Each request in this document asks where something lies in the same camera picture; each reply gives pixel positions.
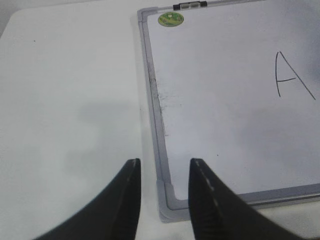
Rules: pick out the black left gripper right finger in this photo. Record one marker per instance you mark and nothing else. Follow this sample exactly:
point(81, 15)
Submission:
point(217, 213)

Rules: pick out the black and clear board clip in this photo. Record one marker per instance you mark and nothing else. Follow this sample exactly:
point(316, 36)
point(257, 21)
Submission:
point(190, 5)

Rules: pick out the white board with grey frame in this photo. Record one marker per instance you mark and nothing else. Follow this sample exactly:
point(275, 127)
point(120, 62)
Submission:
point(237, 84)

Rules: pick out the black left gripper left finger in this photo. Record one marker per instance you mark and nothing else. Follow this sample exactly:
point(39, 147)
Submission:
point(112, 215)

